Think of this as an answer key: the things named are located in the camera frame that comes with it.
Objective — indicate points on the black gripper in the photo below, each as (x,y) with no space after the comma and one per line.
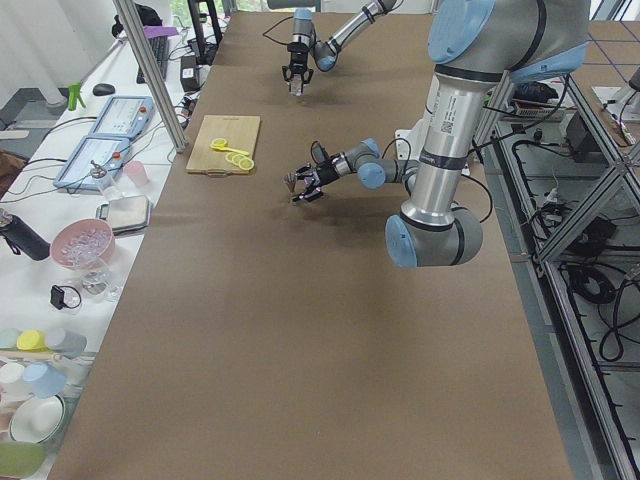
(298,55)
(327,175)

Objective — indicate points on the clear glass measuring cup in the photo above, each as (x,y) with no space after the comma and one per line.
(296,86)

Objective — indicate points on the steel jigger shaker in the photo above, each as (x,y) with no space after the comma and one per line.
(290,181)

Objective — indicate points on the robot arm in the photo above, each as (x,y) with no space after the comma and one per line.
(325,53)
(473,45)

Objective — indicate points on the pink cup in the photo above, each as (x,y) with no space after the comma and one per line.
(136,172)

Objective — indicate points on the grey cup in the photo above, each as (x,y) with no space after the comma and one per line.
(66,342)

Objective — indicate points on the yellow cup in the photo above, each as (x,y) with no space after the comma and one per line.
(31,340)

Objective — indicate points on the blue cup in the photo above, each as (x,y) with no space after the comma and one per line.
(44,380)

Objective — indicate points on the lemon slice outer left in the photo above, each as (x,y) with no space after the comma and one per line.
(245,163)

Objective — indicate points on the lemon slice middle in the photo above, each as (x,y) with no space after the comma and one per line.
(238,159)

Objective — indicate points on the bamboo cutting board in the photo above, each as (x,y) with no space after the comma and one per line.
(241,133)

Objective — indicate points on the black keyboard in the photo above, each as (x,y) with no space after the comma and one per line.
(159,47)

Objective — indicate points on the teach pendant far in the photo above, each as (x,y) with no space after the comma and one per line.
(124,116)

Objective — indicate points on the teach pendant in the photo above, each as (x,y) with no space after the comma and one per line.
(124,116)
(110,153)

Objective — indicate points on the metal tray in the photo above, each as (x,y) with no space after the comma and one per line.
(126,215)

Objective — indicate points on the black computer mouse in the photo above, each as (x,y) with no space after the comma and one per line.
(103,89)

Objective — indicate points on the teach pendant near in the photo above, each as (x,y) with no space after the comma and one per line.
(110,153)

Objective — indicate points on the pink bowl with ice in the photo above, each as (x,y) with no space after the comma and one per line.
(83,242)

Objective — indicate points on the clear glass on side table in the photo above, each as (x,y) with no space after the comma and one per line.
(95,277)

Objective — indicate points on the black bottle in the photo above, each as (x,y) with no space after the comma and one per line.
(21,238)

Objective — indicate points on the white bowl green rim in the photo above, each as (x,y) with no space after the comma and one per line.
(37,419)

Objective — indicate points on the aluminium frame post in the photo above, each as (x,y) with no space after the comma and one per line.
(133,27)

